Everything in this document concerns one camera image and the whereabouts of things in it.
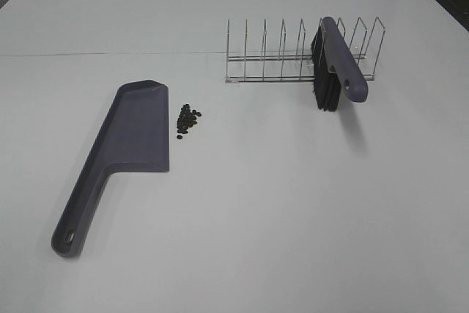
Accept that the metal wire rack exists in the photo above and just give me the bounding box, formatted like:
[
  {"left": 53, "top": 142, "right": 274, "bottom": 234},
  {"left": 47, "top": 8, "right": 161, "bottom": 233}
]
[{"left": 224, "top": 17, "right": 386, "bottom": 83}]

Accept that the pile of coffee beans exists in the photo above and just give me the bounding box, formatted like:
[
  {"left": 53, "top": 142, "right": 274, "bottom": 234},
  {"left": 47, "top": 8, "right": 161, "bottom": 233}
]
[{"left": 176, "top": 103, "right": 202, "bottom": 140}]

